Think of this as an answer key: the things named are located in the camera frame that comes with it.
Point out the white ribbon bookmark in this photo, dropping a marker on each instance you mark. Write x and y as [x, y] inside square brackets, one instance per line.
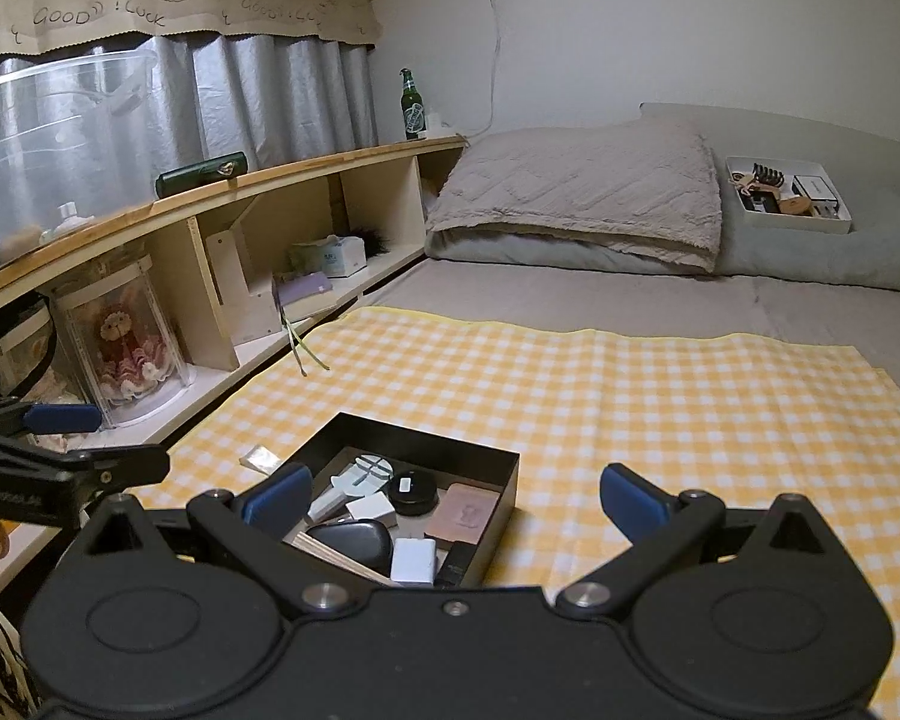
[298, 360]

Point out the white charger plug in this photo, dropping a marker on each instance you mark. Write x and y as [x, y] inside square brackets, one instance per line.
[414, 562]

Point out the tissue box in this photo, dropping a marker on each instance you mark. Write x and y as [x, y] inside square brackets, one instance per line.
[330, 256]

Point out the plywood block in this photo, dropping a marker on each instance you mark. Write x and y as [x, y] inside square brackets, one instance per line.
[311, 544]

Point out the black charger plug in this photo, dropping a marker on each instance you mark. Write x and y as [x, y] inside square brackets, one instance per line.
[457, 566]

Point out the doll in clear case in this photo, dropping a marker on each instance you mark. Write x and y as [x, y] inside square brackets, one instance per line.
[120, 345]

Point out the clear plastic wrapper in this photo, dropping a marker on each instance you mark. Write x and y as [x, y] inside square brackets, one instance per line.
[259, 459]

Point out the black furry ball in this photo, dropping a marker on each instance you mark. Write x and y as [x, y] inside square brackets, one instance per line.
[371, 238]

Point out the purple book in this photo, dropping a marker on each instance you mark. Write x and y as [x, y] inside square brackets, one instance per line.
[304, 286]

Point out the grey curtain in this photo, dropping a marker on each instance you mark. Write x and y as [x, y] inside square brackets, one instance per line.
[270, 90]

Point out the green glass bottle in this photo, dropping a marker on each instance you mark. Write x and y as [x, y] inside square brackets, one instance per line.
[411, 112]

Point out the small white block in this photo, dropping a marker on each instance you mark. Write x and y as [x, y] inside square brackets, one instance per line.
[371, 508]

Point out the green ribbon bookmark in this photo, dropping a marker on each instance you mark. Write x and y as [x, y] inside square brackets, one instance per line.
[316, 361]

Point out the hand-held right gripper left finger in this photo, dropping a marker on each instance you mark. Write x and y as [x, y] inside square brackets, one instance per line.
[281, 499]

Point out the grey headboard cushion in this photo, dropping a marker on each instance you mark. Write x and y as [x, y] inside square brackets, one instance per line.
[795, 127]

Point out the clear plastic bin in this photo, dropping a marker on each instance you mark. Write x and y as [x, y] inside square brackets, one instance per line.
[45, 112]

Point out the green glasses case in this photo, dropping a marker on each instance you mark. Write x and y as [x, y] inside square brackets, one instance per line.
[202, 174]

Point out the grey watch link tool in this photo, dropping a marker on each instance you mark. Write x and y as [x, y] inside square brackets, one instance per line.
[360, 472]

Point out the wooden board holder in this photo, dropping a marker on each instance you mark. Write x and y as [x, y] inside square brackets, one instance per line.
[240, 292]

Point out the clear bag with black trim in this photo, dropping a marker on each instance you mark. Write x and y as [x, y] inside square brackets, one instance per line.
[7, 360]

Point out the white tray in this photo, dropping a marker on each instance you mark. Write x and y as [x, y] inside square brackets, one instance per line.
[795, 226]

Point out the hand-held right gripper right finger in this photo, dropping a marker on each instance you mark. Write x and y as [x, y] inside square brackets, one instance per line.
[630, 499]

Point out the small white labelled box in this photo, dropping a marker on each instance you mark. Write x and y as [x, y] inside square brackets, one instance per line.
[814, 186]

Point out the black earbud case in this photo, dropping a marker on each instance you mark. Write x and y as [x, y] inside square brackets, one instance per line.
[352, 544]

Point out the black hair claw clip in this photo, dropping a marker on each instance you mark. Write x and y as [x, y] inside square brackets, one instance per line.
[765, 171]

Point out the beige textured blanket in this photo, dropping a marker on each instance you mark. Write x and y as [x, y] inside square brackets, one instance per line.
[570, 180]

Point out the black cardboard box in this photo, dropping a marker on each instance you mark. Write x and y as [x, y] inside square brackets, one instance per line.
[499, 525]

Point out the small white jar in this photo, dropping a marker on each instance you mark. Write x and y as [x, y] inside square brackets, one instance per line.
[67, 223]

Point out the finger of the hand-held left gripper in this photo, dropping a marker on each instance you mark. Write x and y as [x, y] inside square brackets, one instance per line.
[64, 418]
[131, 463]

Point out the black round tin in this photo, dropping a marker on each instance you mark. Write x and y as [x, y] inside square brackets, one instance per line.
[420, 502]

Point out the yellow checked mat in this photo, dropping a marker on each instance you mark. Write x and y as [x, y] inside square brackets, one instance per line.
[645, 390]

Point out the wooden bedside shelf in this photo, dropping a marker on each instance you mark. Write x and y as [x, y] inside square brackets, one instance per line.
[307, 165]

